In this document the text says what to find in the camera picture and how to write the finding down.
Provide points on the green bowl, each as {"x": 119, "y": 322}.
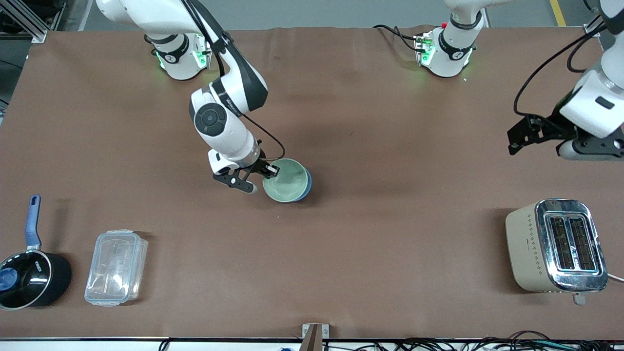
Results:
{"x": 287, "y": 183}

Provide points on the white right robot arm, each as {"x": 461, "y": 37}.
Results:
{"x": 229, "y": 134}

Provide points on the blue bowl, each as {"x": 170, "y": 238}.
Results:
{"x": 306, "y": 185}

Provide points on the beige and chrome toaster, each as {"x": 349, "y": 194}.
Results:
{"x": 555, "y": 248}

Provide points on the brown table mat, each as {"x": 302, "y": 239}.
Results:
{"x": 390, "y": 146}

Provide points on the clear plastic food container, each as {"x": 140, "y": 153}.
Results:
{"x": 114, "y": 268}

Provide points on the dark blue saucepan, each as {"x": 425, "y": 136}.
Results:
{"x": 57, "y": 282}

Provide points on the glass lid with blue knob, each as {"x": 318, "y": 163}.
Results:
{"x": 31, "y": 280}

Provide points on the metal table clamp bracket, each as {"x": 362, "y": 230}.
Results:
{"x": 314, "y": 336}

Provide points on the aluminium frame profile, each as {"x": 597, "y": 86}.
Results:
{"x": 29, "y": 19}

